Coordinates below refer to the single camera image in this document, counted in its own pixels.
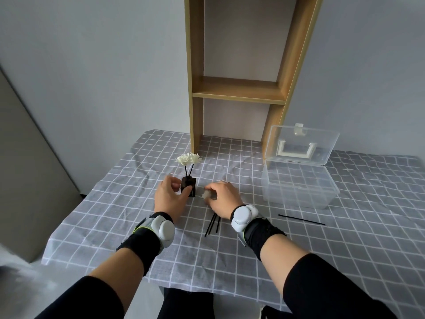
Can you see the person's right hand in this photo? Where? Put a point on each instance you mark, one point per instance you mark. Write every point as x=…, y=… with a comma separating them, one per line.
x=225, y=197

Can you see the person's left hand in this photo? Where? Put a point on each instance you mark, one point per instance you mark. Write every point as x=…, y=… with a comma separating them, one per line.
x=167, y=199

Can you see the person's left thumb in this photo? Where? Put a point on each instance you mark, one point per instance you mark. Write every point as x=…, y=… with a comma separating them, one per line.
x=186, y=191

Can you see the person's right fingers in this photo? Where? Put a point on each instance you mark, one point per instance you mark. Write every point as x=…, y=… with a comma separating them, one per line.
x=211, y=188

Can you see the dark diffuser bottle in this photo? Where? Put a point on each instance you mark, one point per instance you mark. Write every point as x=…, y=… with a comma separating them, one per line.
x=190, y=187

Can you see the white flower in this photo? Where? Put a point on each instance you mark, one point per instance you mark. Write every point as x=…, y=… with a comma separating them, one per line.
x=206, y=195
x=182, y=159
x=195, y=158

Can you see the person's right forearm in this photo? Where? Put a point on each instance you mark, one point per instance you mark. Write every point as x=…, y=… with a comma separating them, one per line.
x=298, y=262

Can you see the person's left forearm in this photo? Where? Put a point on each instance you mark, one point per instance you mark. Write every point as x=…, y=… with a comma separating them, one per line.
x=109, y=279

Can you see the black reed stick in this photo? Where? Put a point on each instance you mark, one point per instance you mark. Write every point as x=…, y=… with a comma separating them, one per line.
x=210, y=225
x=218, y=225
x=301, y=219
x=213, y=225

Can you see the white wrist tracker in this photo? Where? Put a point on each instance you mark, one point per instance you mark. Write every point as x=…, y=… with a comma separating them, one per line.
x=165, y=231
x=243, y=217

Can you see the clear plastic storage box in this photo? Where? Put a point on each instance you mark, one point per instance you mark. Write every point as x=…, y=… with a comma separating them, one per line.
x=298, y=182

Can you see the wooden shelf unit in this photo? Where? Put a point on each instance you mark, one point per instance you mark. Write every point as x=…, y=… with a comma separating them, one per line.
x=239, y=88

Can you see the grey checked tablecloth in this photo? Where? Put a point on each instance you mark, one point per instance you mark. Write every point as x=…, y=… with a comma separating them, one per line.
x=298, y=249

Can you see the person's black trousers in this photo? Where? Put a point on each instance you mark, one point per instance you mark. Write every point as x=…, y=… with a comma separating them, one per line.
x=186, y=304

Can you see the person's shoe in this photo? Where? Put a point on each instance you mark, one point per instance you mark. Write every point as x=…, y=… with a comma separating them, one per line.
x=267, y=312

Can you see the grey door panel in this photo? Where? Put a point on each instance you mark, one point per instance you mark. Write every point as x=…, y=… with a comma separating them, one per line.
x=30, y=189

